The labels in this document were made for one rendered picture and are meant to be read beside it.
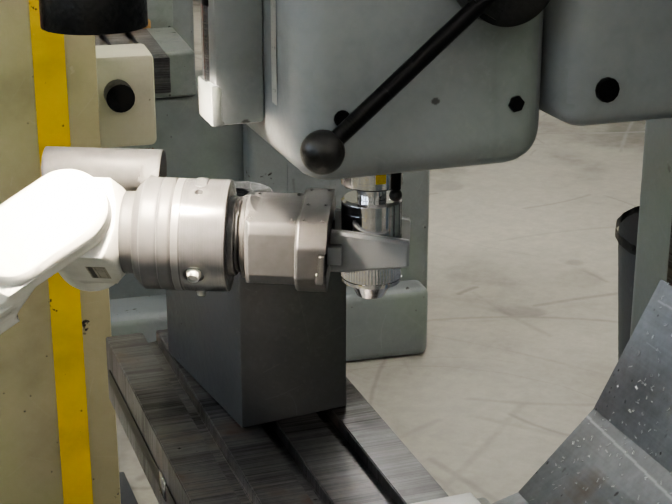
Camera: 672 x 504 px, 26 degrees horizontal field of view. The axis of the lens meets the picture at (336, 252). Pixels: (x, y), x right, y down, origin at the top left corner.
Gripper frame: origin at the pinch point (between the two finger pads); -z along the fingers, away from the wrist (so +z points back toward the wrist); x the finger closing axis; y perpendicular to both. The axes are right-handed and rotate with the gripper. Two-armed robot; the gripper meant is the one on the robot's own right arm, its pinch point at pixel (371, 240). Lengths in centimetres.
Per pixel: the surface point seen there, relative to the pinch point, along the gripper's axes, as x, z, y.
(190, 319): 37.5, 20.4, 22.8
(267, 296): 26.9, 10.9, 15.6
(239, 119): -6.1, 9.5, -11.0
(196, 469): 16.6, 16.7, 29.7
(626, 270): 180, -48, 67
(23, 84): 157, 70, 26
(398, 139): -9.9, -2.0, -10.9
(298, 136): -11.2, 4.8, -11.2
